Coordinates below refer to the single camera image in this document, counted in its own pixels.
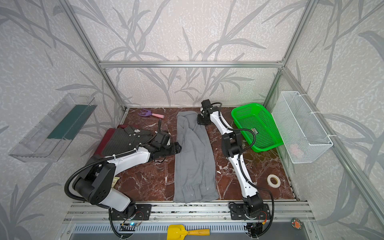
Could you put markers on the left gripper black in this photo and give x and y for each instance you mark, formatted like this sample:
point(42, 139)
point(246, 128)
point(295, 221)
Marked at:
point(173, 148)

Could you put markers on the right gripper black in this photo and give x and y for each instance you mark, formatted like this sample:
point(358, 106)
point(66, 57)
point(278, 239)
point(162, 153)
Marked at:
point(202, 119)

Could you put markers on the grey long sleeve shirt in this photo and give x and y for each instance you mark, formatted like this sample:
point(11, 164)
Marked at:
point(195, 169)

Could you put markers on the green plastic basket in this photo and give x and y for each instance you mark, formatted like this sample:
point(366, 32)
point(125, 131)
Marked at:
point(257, 118)

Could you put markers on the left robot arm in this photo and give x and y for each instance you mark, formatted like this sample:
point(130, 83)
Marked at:
point(93, 182)

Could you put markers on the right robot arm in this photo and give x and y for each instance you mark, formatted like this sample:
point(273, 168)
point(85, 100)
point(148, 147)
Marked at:
point(232, 149)

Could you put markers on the purple pink toy rake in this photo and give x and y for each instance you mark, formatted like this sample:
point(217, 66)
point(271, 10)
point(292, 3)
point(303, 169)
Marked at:
point(148, 113)

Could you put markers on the dark striped folded shirt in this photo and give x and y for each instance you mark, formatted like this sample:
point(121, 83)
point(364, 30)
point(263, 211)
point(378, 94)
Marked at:
point(138, 136)

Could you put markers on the green snack packet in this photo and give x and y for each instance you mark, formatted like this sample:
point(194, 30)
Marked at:
point(115, 180)

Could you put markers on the maroon folded shirt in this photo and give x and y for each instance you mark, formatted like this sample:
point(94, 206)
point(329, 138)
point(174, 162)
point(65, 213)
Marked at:
point(114, 142)

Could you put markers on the yellow toy shovel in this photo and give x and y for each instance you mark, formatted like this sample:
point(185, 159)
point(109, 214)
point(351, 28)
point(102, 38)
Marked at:
point(178, 232)

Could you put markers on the white tape roll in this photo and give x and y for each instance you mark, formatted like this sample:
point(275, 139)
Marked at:
point(273, 181)

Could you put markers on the round green red badge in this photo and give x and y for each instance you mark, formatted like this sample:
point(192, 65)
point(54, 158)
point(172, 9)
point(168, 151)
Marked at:
point(297, 223)

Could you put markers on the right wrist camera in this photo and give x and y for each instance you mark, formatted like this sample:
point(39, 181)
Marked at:
point(207, 107)

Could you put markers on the pink object in wire basket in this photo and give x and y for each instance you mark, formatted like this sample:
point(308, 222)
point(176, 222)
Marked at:
point(296, 151)

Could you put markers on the white wire wall basket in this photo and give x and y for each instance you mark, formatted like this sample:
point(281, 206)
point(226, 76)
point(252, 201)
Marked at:
point(298, 124)

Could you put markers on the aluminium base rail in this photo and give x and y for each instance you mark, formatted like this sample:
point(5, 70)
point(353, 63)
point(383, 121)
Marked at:
point(168, 212)

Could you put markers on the clear plastic wall bin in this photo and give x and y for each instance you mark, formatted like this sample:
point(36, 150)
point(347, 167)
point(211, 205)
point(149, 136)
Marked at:
point(50, 138)

